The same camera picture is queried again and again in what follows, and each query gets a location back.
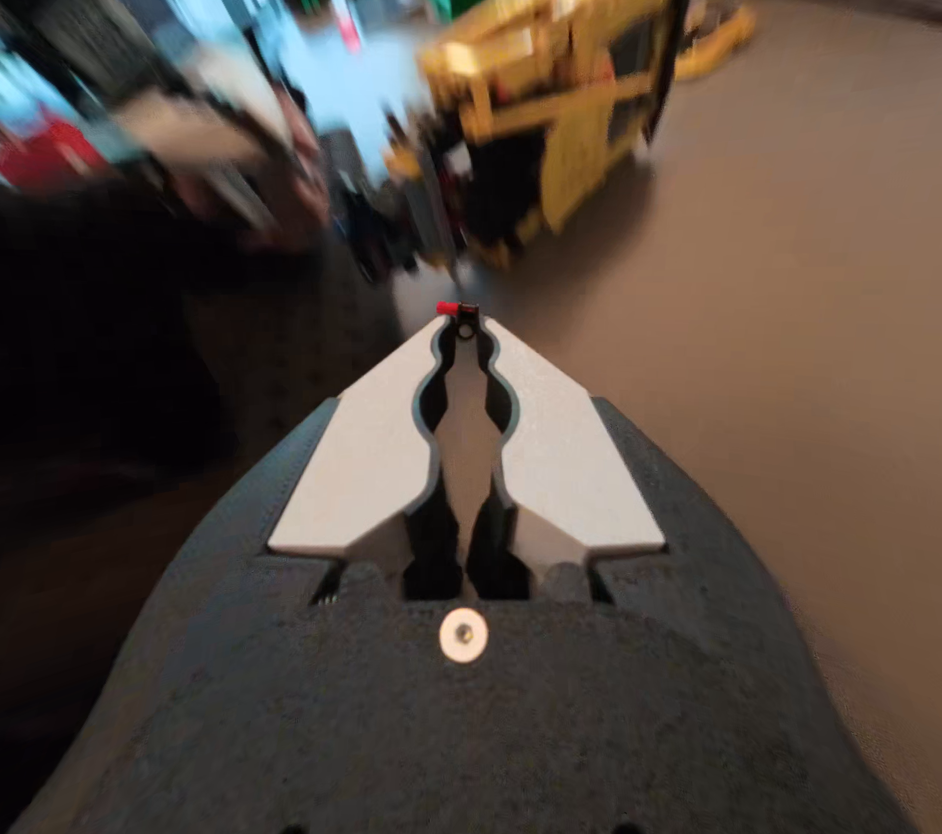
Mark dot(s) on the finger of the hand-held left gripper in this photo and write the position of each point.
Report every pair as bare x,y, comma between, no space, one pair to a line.
184,127
243,87

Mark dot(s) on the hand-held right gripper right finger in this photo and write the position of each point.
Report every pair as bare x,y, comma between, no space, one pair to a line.
574,473

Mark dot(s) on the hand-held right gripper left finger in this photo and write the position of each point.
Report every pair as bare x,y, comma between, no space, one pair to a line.
353,480

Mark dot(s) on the small red brick pin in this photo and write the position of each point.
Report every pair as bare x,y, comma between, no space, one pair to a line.
445,309

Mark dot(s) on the yellow toy brick car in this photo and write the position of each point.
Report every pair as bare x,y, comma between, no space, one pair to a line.
552,75

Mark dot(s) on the person's left forearm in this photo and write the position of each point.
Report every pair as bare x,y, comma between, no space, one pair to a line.
88,260

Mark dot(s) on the red bag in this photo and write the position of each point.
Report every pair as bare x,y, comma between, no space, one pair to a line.
44,156

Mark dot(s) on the black dimpled mat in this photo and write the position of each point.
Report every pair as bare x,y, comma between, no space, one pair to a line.
294,348

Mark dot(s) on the yellow brick car panel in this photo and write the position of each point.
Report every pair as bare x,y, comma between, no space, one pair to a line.
717,42

